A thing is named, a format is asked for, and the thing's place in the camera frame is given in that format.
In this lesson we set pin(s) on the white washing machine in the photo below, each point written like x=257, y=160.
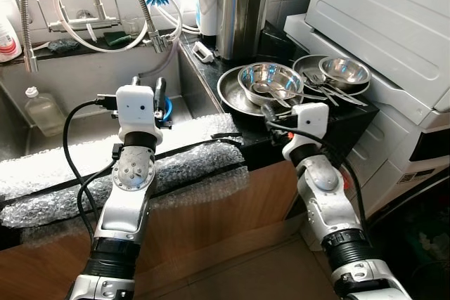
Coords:
x=401, y=138

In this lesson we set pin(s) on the small steel bowl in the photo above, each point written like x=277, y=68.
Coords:
x=344, y=72

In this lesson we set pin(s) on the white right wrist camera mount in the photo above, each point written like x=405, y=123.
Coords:
x=309, y=123

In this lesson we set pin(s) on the stainless steel cylinder container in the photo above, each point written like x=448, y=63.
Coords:
x=242, y=12

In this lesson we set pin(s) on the white countertop appliance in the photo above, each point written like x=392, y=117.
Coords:
x=387, y=19

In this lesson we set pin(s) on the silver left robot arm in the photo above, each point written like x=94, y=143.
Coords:
x=126, y=201

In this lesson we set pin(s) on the green sponge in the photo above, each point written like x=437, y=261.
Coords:
x=121, y=37

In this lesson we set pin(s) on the large steel bowl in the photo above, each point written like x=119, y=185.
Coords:
x=278, y=75

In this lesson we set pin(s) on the clear drain tube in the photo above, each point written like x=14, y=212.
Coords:
x=165, y=68

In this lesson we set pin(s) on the blue plastic bowl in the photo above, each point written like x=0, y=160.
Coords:
x=169, y=109

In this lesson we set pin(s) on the steel plate under small bowl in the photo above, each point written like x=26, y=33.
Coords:
x=309, y=64

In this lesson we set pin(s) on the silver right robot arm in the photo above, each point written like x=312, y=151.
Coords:
x=330, y=201

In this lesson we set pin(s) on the wooden cabinet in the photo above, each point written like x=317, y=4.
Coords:
x=211, y=230

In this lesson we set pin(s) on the stainless steel sink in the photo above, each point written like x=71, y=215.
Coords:
x=77, y=79

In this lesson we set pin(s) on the black sponge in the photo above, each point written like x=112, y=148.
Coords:
x=63, y=46

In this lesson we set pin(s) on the chrome sink faucet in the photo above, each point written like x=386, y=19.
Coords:
x=77, y=24

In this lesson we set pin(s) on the large steel plate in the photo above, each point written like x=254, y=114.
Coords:
x=228, y=96

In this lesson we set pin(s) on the bubble wrap sheet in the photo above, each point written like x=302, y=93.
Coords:
x=190, y=166

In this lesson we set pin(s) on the orange plastic object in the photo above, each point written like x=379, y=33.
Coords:
x=346, y=179

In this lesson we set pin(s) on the white soap pump bottle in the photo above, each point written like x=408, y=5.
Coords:
x=8, y=43

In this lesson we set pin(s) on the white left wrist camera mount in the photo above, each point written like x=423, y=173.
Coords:
x=137, y=114

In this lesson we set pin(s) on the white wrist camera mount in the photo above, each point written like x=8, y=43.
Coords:
x=309, y=123
x=137, y=114

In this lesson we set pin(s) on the clear glass bottle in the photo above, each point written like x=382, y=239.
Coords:
x=46, y=114

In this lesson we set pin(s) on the small white plastic clip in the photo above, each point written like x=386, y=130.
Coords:
x=203, y=52

